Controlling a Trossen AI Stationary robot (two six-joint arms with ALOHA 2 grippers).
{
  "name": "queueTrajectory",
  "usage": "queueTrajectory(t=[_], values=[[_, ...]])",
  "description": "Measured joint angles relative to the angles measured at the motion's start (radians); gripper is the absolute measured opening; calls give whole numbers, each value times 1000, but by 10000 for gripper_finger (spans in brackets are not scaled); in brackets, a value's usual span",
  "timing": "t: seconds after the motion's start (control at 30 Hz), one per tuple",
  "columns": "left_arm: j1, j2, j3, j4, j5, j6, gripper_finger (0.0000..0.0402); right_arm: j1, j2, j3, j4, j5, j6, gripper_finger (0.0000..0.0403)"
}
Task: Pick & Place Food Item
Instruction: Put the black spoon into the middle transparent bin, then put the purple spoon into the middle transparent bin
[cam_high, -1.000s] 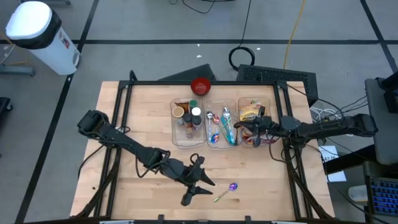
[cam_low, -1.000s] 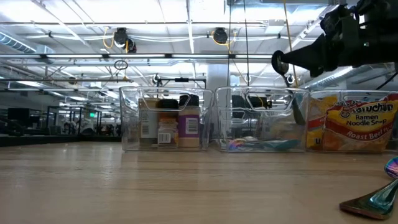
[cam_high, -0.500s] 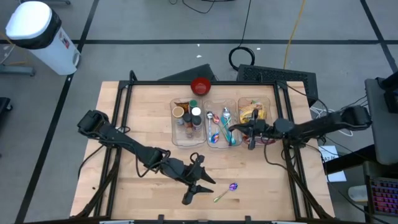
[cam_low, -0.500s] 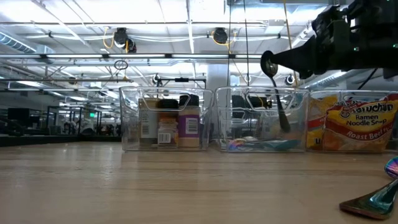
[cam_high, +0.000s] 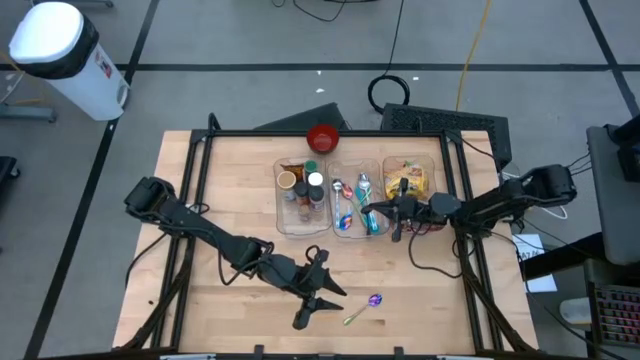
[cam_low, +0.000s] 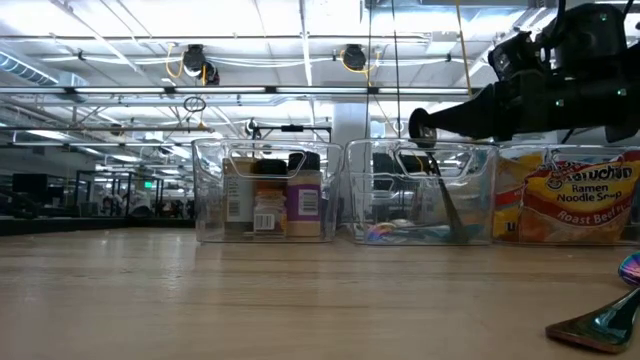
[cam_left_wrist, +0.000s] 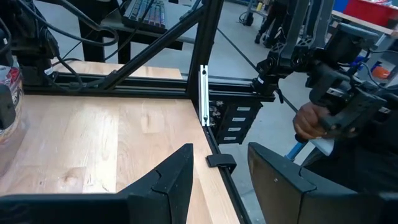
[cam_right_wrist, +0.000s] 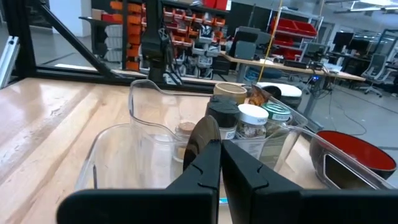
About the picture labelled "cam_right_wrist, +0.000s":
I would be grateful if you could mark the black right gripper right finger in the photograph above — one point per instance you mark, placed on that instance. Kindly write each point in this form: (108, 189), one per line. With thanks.
(280, 205)

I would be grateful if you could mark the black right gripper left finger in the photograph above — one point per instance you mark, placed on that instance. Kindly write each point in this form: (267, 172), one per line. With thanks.
(174, 205)

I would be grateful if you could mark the small glass jar cork lid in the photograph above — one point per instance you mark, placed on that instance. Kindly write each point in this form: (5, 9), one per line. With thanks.
(185, 129)

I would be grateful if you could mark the white lid spice jar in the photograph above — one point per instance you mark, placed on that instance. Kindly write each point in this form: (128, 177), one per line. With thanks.
(252, 119)

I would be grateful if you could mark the green spice jar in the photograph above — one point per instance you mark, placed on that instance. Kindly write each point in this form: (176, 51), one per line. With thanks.
(276, 113)

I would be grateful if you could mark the purple label spice jar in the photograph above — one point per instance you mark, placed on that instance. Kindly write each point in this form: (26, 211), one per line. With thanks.
(223, 116)

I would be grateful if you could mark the taco seasoning mix packet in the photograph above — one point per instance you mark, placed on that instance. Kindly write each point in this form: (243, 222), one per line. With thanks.
(259, 96)

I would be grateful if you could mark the tan lid spice jar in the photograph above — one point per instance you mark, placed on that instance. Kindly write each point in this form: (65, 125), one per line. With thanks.
(230, 91)

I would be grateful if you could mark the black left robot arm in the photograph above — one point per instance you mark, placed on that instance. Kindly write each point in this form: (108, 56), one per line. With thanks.
(155, 40)

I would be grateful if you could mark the clear plastic bin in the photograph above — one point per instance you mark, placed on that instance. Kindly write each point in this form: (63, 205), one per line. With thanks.
(146, 99)
(124, 155)

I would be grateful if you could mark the red round object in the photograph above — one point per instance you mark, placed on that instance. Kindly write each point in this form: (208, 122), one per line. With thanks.
(354, 152)

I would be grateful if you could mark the white trash can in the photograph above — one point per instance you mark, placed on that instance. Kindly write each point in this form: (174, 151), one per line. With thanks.
(283, 90)

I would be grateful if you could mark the wooden top workbench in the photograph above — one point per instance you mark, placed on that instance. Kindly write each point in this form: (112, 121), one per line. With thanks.
(280, 67)

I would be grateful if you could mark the grey box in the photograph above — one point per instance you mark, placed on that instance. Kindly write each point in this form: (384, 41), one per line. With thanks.
(245, 48)

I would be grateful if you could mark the grey office chair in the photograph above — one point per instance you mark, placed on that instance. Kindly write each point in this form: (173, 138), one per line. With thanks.
(376, 71)

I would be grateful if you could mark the rack with red bins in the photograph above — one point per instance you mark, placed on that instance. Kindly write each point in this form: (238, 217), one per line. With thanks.
(292, 31)

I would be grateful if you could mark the black desk monitor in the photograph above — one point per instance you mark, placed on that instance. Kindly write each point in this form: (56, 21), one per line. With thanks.
(359, 45)
(342, 39)

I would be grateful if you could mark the shelf with orange bins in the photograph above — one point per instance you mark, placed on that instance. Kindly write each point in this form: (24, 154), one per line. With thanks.
(186, 28)

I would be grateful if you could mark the cardboard box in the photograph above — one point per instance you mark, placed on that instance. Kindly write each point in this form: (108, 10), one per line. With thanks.
(97, 14)

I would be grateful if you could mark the black horizontal frame beam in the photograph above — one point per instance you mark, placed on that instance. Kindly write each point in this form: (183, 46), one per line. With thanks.
(77, 76)

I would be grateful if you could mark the black diagonal frame brace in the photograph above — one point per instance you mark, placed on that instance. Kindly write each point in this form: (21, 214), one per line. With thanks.
(74, 40)

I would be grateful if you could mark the silver metal bracket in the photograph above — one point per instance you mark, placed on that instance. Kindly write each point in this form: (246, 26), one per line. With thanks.
(7, 59)

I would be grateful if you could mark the black frame post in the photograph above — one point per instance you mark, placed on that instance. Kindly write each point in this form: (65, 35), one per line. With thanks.
(18, 37)

